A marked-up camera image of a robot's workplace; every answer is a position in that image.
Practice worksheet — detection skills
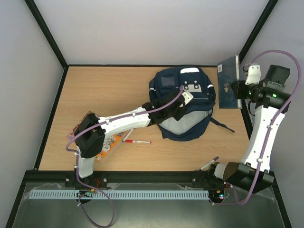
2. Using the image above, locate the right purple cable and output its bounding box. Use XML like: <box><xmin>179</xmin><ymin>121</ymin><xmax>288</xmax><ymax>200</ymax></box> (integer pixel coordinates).
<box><xmin>209</xmin><ymin>49</ymin><xmax>300</xmax><ymax>206</ymax></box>

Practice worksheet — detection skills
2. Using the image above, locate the red capped white pen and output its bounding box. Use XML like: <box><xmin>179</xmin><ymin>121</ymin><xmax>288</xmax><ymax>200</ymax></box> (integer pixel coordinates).
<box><xmin>124</xmin><ymin>140</ymin><xmax>152</xmax><ymax>144</ymax></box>

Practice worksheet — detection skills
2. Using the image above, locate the purple illustrated booklet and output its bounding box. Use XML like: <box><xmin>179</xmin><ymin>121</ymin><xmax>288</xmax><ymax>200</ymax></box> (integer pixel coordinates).
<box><xmin>66</xmin><ymin>111</ymin><xmax>93</xmax><ymax>140</ymax></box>

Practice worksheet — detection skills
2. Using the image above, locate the black aluminium frame rail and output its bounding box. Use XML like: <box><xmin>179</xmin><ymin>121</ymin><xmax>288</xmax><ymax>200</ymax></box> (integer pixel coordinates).
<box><xmin>22</xmin><ymin>170</ymin><xmax>226</xmax><ymax>190</ymax></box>

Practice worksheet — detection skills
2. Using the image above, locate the grey slotted cable duct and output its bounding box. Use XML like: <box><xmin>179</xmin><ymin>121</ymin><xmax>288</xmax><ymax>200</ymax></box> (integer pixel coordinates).
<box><xmin>28</xmin><ymin>190</ymin><xmax>209</xmax><ymax>200</ymax></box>

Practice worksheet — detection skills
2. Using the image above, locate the orange comic book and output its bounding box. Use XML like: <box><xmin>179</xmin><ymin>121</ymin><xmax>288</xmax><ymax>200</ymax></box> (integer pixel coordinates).
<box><xmin>95</xmin><ymin>132</ymin><xmax>125</xmax><ymax>163</ymax></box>

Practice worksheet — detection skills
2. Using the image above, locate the navy blue backpack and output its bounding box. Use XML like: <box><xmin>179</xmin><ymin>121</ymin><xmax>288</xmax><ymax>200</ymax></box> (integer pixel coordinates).
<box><xmin>149</xmin><ymin>66</ymin><xmax>229</xmax><ymax>142</ymax></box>

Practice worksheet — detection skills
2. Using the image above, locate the purple cable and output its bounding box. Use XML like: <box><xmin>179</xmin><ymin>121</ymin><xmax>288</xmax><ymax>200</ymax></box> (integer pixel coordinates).
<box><xmin>65</xmin><ymin>85</ymin><xmax>115</xmax><ymax>227</ymax></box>
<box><xmin>209</xmin><ymin>49</ymin><xmax>300</xmax><ymax>206</ymax></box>

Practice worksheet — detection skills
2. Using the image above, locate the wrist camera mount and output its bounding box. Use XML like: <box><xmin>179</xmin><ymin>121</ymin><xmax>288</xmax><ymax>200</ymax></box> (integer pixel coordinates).
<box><xmin>181</xmin><ymin>91</ymin><xmax>193</xmax><ymax>105</ymax></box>
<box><xmin>243</xmin><ymin>64</ymin><xmax>261</xmax><ymax>86</ymax></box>

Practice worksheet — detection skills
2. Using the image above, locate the green capped white pen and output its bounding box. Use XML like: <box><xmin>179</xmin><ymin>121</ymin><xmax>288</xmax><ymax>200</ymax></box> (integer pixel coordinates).
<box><xmin>122</xmin><ymin>129</ymin><xmax>134</xmax><ymax>142</ymax></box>

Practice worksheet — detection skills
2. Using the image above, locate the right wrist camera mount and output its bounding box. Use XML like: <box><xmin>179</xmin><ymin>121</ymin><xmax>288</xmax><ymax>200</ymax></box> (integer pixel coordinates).
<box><xmin>243</xmin><ymin>64</ymin><xmax>261</xmax><ymax>86</ymax></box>

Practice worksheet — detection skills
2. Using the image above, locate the purple capped white pen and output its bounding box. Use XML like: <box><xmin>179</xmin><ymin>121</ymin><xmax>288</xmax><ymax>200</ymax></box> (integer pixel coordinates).
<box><xmin>199</xmin><ymin>156</ymin><xmax>219</xmax><ymax>171</ymax></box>

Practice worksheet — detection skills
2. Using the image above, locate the dark blue notebook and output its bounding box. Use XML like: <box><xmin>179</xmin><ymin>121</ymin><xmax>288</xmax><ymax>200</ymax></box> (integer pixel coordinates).
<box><xmin>217</xmin><ymin>55</ymin><xmax>241</xmax><ymax>109</ymax></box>

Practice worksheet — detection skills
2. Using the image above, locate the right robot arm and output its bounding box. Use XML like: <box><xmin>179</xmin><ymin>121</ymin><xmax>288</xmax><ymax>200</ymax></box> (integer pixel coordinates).
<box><xmin>207</xmin><ymin>65</ymin><xmax>290</xmax><ymax>194</ymax></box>

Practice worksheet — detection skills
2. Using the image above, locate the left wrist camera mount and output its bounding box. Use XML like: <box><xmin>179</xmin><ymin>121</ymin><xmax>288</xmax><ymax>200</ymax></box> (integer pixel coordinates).
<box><xmin>181</xmin><ymin>91</ymin><xmax>193</xmax><ymax>105</ymax></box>

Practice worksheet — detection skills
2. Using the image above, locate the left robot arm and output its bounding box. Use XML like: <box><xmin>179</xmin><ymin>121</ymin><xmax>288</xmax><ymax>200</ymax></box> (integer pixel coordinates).
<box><xmin>71</xmin><ymin>92</ymin><xmax>193</xmax><ymax>179</ymax></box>

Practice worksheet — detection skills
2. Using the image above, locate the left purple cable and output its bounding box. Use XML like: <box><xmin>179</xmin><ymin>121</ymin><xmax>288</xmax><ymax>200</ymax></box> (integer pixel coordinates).
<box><xmin>65</xmin><ymin>85</ymin><xmax>115</xmax><ymax>227</ymax></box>

